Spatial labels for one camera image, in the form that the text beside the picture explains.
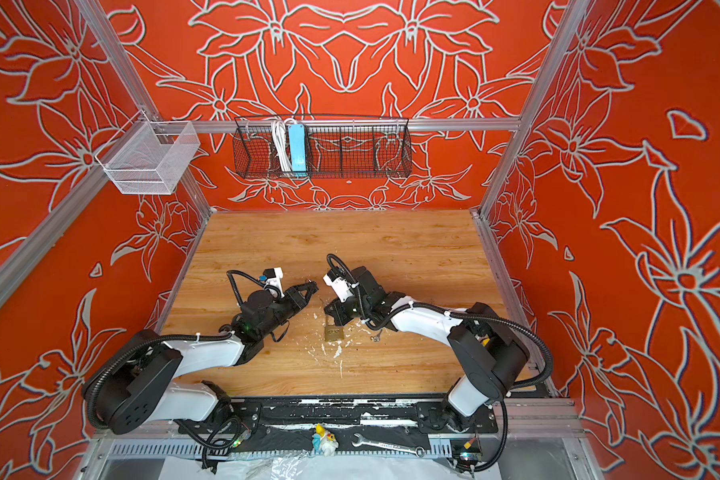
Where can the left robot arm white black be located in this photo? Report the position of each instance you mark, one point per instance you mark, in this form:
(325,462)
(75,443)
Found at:
(138,384)

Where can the small toy figure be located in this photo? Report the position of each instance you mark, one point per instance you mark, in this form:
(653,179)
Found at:
(324,442)

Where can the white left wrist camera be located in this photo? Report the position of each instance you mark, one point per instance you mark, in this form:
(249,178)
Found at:
(272,279)

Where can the brass padlock with steel shackle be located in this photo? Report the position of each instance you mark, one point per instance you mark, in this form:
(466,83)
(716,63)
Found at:
(333,332)

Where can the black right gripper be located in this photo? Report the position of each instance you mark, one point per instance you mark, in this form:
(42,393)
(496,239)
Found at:
(335,312)

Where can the clear plastic bin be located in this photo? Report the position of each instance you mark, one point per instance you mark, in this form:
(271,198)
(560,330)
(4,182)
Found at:
(150,158)

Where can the small spare silver key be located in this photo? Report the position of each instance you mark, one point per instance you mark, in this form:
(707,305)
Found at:
(375,337)

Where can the black wire basket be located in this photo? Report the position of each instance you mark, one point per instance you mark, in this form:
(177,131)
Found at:
(337,147)

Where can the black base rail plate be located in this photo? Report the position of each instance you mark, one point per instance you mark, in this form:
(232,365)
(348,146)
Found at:
(423,413)

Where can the silver wrench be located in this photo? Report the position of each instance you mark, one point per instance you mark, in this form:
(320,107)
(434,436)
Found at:
(360,441)

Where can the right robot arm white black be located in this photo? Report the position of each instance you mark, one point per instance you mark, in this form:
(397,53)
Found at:
(497,356)

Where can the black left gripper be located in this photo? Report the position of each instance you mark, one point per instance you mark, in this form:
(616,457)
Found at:
(297,301)

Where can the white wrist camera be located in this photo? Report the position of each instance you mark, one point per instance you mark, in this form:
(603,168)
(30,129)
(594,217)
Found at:
(272,279)
(340,285)

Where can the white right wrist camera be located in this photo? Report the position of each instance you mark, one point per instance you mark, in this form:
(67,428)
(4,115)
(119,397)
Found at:
(340,285)

